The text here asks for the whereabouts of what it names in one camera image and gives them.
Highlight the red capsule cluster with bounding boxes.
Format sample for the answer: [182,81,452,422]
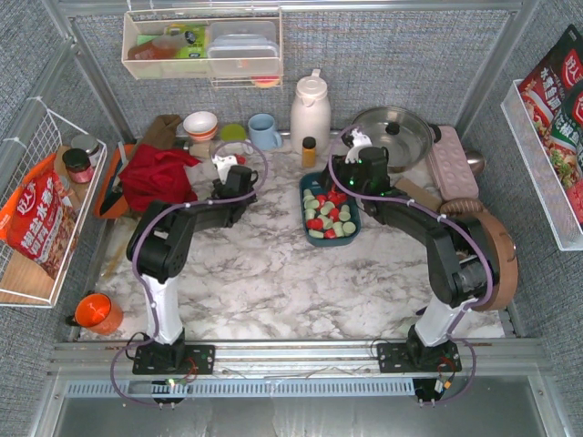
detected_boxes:
[327,191,346,206]
[328,208,340,222]
[306,218,323,230]

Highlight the cork mat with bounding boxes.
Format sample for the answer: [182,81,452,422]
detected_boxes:
[394,178,443,212]

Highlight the steel pot with lid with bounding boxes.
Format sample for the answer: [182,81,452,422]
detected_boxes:
[353,107,442,173]

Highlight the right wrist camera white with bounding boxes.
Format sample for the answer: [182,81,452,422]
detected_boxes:
[345,127,373,164]

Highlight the red cloth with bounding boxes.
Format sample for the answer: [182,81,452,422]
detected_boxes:
[119,144,200,212]

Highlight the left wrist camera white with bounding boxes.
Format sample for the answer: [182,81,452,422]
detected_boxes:
[211,155,238,183]

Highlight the blue mug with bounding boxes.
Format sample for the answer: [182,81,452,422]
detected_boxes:
[248,114,282,151]

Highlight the clear plastic containers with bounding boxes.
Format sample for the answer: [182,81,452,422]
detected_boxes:
[206,20,280,77]

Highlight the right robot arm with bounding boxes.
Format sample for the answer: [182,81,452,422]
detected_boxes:
[320,147,498,368]

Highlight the silver lid jar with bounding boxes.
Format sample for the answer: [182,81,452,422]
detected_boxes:
[71,134,100,167]

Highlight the green capsule mid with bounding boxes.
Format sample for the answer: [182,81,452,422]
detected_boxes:
[339,205,351,222]

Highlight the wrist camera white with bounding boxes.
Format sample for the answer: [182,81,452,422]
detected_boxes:
[211,155,238,183]
[345,127,373,164]

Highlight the round wooden board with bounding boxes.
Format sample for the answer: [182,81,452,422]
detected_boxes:
[457,211,518,312]

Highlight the glass spice jar lying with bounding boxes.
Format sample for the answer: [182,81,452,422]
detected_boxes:
[189,141,214,159]

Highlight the red capsule cluster front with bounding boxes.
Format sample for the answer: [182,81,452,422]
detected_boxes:
[306,218,323,230]

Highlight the right white rack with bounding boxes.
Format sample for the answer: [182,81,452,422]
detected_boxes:
[500,79,582,252]

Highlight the brown cloth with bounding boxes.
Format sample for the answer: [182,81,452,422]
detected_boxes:
[140,114,182,150]

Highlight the green capsule cluster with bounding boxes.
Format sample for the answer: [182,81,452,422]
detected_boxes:
[304,208,317,220]
[342,221,356,236]

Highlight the white thermos jug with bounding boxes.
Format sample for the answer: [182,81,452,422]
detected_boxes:
[290,69,332,154]

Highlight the white orange bowl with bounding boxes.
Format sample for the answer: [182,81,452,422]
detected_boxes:
[182,111,218,141]

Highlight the orange cup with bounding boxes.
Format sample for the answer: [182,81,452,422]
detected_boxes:
[74,293,123,335]

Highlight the pink egg tray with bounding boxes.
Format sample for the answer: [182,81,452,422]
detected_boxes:
[425,124,479,201]

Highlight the green lid white cup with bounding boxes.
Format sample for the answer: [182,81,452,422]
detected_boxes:
[220,124,253,155]

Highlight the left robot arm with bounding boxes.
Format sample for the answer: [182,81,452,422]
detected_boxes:
[127,165,259,346]

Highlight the wall wire basket top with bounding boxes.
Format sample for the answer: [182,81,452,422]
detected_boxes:
[121,5,283,88]

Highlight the orange spice bottle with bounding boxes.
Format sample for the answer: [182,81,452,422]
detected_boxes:
[302,137,316,168]

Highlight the orange tray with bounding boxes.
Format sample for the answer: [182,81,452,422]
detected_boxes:
[93,144,135,219]

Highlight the left wire basket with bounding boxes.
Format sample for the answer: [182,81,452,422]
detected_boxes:
[1,97,108,308]

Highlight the dark lid jar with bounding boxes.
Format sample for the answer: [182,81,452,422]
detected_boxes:
[62,148,94,184]

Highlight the teal storage basket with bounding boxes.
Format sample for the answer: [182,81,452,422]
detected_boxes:
[299,172,362,248]

